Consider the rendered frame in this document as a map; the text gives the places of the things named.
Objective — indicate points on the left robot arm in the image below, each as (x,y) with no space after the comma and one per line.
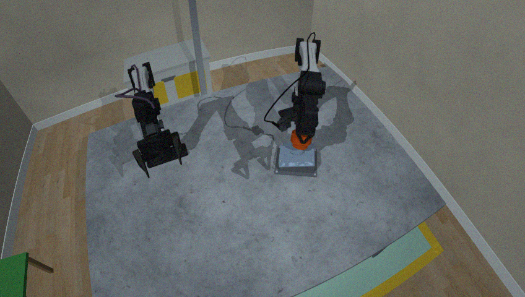
(307,55)

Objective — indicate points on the grey vertical pole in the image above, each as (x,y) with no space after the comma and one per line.
(197,45)

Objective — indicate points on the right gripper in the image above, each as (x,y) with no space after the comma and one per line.
(150,147)

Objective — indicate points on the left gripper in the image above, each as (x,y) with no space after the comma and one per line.
(299,129)

